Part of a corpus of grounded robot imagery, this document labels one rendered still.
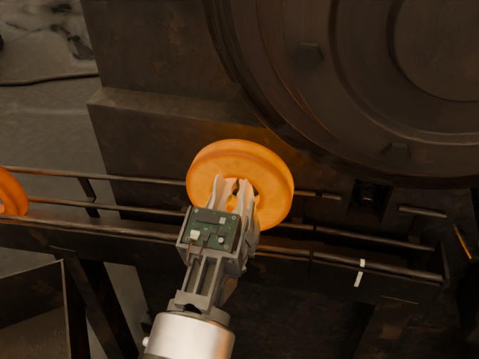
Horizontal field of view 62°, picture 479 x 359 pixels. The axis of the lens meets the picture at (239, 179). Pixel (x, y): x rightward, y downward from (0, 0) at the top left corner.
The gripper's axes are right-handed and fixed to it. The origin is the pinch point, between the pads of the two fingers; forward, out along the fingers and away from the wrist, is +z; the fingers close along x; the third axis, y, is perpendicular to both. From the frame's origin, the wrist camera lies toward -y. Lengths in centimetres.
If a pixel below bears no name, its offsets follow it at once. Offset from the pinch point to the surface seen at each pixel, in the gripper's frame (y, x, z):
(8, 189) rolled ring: -13.7, 44.3, -2.6
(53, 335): -18.0, 26.2, -23.9
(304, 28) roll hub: 27.2, -7.2, -1.5
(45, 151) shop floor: -106, 118, 58
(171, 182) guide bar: -12.9, 14.4, 4.4
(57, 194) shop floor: -99, 96, 34
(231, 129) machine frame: -1.0, 3.6, 9.2
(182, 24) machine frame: 10.3, 12.3, 18.2
